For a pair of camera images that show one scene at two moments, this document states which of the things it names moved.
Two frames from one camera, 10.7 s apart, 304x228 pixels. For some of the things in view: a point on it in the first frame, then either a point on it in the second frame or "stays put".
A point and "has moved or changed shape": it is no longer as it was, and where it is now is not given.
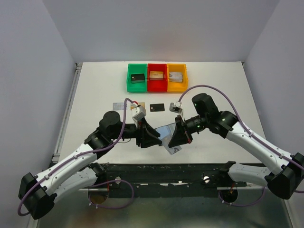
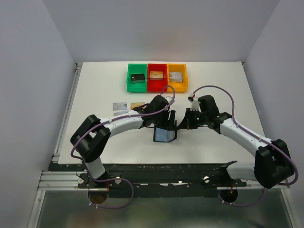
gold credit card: (142, 104) stays put
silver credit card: (118, 106) stays put
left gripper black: (140, 134) to (167, 119)
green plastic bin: (137, 77) stays put
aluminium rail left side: (56, 157) stays put
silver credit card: (172, 150) has moved or changed shape
